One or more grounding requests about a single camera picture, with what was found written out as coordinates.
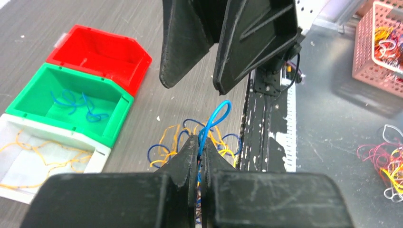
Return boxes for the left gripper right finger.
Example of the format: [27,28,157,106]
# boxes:
[201,139,354,228]

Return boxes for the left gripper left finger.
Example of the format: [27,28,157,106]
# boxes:
[21,135,199,228]

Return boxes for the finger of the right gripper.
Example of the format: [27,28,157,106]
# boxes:
[213,0,299,95]
[159,0,227,88]

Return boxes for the coloured cable bundle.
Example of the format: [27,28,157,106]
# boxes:
[147,118,243,169]

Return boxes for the light blue cable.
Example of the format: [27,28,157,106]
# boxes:
[50,89,110,124]

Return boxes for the yellow cable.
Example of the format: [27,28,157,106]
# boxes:
[0,130,94,190]

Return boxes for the red plastic bin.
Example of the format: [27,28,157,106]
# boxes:
[46,24,153,96]

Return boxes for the pink perforated basket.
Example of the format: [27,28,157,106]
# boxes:
[352,0,403,97]

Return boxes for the white plastic bin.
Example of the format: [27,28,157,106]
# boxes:
[0,114,111,204]

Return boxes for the green plastic bin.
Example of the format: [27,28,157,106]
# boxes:
[5,63,134,148]

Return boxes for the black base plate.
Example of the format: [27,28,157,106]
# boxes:
[237,66,297,172]

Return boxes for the cables in pink basket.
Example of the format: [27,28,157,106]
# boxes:
[374,26,403,67]

